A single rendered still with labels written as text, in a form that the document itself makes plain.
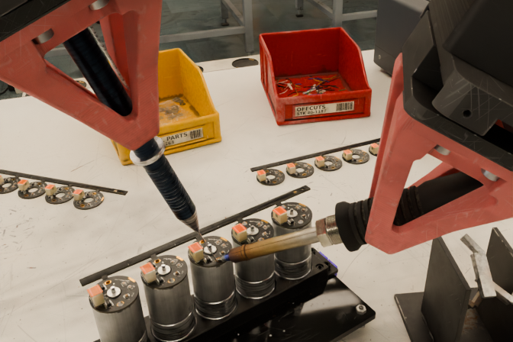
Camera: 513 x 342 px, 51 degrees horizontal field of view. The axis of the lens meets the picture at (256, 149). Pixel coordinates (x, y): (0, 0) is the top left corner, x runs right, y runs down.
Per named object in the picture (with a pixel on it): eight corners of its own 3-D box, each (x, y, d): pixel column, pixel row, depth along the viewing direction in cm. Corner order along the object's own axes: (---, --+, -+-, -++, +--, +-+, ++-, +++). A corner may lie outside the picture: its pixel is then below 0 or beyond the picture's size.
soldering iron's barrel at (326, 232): (234, 275, 29) (348, 249, 26) (221, 254, 28) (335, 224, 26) (240, 258, 30) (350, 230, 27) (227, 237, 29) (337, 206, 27)
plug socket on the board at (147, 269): (161, 278, 28) (159, 268, 28) (146, 284, 28) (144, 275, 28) (155, 269, 29) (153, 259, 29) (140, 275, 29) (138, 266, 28)
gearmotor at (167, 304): (203, 339, 31) (195, 272, 29) (164, 359, 30) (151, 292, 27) (184, 312, 33) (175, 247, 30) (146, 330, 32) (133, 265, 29)
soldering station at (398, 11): (536, 100, 58) (558, 12, 53) (443, 119, 55) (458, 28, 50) (450, 53, 71) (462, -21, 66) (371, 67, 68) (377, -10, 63)
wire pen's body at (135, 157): (165, 214, 27) (39, 26, 20) (190, 193, 27) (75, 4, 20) (180, 229, 26) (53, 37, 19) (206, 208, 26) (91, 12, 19)
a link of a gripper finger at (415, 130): (307, 245, 23) (437, 66, 18) (324, 159, 29) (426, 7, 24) (443, 315, 24) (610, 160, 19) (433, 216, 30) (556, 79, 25)
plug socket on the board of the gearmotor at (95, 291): (110, 301, 27) (108, 291, 27) (93, 308, 27) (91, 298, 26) (104, 291, 28) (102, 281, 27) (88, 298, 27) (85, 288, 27)
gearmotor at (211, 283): (244, 317, 32) (240, 252, 30) (208, 336, 31) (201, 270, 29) (224, 292, 34) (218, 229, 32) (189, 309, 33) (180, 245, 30)
